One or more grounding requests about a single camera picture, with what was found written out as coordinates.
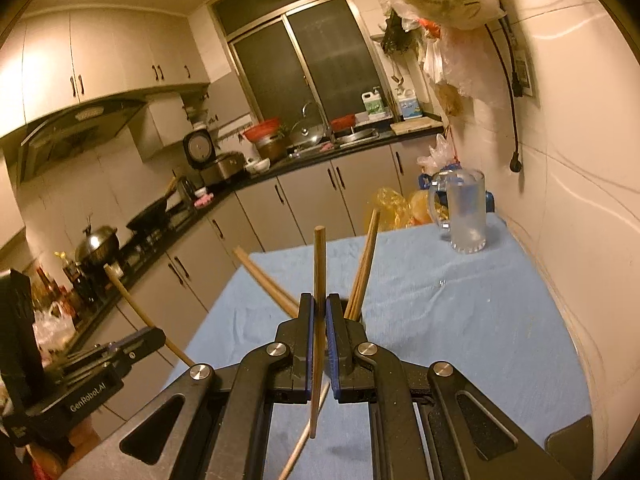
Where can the range hood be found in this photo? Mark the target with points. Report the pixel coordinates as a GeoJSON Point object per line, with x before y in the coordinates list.
{"type": "Point", "coordinates": [75, 130]}

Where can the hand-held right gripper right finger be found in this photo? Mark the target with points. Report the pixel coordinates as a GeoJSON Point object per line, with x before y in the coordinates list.
{"type": "Point", "coordinates": [334, 340]}

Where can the small pink object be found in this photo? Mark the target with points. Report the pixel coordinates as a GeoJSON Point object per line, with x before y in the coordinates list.
{"type": "Point", "coordinates": [203, 201]}

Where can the steel pot with lid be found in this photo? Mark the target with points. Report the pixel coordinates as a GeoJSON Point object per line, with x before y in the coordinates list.
{"type": "Point", "coordinates": [97, 245]}

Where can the beige wall cabinets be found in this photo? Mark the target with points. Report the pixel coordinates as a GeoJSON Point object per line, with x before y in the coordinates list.
{"type": "Point", "coordinates": [100, 60]}

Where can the silver electric cooker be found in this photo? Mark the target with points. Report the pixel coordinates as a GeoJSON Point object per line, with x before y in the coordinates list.
{"type": "Point", "coordinates": [225, 167]}

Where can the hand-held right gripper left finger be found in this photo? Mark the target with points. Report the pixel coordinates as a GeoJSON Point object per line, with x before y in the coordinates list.
{"type": "Point", "coordinates": [310, 340]}

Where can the white wall box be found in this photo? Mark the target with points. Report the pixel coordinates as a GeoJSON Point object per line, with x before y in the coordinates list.
{"type": "Point", "coordinates": [162, 125]}

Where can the curved sink faucet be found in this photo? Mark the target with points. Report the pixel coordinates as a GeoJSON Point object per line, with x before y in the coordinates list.
{"type": "Point", "coordinates": [307, 106]}

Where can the yellow plastic bag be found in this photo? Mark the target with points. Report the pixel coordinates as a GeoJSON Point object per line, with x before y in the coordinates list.
{"type": "Point", "coordinates": [395, 207]}

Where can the white bottle green label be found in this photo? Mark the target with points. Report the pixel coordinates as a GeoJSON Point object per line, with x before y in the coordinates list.
{"type": "Point", "coordinates": [374, 105]}

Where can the person's left hand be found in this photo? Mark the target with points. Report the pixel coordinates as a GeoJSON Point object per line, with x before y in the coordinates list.
{"type": "Point", "coordinates": [84, 437]}

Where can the glass mug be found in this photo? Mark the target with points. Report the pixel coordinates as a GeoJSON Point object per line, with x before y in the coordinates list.
{"type": "Point", "coordinates": [465, 210]}

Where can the red basin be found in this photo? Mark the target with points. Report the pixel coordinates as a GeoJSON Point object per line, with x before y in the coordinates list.
{"type": "Point", "coordinates": [261, 130]}

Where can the black and white rice cooker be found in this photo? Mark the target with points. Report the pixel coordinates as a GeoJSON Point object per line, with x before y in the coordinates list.
{"type": "Point", "coordinates": [197, 152]}

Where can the white bowls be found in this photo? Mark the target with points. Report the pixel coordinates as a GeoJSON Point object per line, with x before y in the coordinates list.
{"type": "Point", "coordinates": [257, 165]}

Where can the wooden chopstick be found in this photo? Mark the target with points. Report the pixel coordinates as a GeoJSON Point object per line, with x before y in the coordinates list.
{"type": "Point", "coordinates": [145, 316]}
{"type": "Point", "coordinates": [265, 287]}
{"type": "Point", "coordinates": [260, 275]}
{"type": "Point", "coordinates": [372, 260]}
{"type": "Point", "coordinates": [300, 447]}
{"type": "Point", "coordinates": [319, 270]}
{"type": "Point", "coordinates": [369, 250]}

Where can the group of condiment bottles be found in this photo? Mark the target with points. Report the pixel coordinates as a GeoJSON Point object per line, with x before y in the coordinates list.
{"type": "Point", "coordinates": [60, 285]}

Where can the wooden cutting board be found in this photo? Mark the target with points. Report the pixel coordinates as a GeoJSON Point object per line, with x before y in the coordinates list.
{"type": "Point", "coordinates": [415, 126]}

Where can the dark grey object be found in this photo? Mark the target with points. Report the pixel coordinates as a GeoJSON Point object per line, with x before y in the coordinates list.
{"type": "Point", "coordinates": [570, 450]}

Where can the wall socket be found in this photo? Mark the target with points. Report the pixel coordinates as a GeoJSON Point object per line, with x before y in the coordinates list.
{"type": "Point", "coordinates": [524, 75]}

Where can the beige base cabinets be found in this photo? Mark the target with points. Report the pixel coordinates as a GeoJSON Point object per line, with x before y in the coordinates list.
{"type": "Point", "coordinates": [280, 205]}

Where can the blue towel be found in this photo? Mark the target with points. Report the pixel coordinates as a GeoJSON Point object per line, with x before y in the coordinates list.
{"type": "Point", "coordinates": [450, 335]}

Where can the hanging dark greens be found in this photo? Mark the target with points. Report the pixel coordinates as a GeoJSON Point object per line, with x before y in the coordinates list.
{"type": "Point", "coordinates": [400, 35]}

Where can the white bottle blue label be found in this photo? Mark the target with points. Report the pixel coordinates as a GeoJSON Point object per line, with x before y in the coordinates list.
{"type": "Point", "coordinates": [410, 105]}

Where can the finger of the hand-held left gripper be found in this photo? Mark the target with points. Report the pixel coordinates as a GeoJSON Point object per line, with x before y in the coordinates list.
{"type": "Point", "coordinates": [137, 347]}

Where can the red bowl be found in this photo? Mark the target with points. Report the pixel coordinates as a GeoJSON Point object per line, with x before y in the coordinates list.
{"type": "Point", "coordinates": [343, 123]}

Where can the hanging clear plastic bag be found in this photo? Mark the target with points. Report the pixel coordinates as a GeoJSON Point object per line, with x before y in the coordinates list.
{"type": "Point", "coordinates": [455, 65]}

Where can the black kitchen countertop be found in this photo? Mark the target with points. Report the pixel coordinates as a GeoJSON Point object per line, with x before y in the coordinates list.
{"type": "Point", "coordinates": [300, 157]}

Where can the glass pot lid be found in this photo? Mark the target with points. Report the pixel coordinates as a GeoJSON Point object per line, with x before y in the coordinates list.
{"type": "Point", "coordinates": [306, 134]}

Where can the brown pot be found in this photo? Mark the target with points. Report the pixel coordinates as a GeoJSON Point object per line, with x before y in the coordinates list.
{"type": "Point", "coordinates": [271, 151]}

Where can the black wok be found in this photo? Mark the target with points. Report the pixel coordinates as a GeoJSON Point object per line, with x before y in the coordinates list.
{"type": "Point", "coordinates": [147, 217]}

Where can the steel sink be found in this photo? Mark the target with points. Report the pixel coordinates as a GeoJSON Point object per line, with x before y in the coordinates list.
{"type": "Point", "coordinates": [357, 135]}

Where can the dark kitchen window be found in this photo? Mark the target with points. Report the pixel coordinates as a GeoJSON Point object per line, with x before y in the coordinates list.
{"type": "Point", "coordinates": [305, 60]}

